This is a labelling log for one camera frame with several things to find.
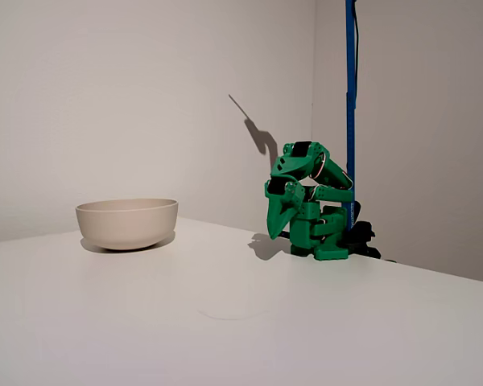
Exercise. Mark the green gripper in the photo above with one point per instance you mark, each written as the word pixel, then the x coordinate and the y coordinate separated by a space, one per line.
pixel 278 204

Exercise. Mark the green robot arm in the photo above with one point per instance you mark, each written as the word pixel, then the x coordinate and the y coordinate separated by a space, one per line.
pixel 326 225

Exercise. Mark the black table clamp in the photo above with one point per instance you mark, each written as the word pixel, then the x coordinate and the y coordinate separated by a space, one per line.
pixel 362 235

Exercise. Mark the blue vertical pole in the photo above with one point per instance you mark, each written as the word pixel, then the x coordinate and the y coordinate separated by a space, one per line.
pixel 350 80

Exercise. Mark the white round bowl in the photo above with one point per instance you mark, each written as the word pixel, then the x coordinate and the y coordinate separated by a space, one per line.
pixel 126 225

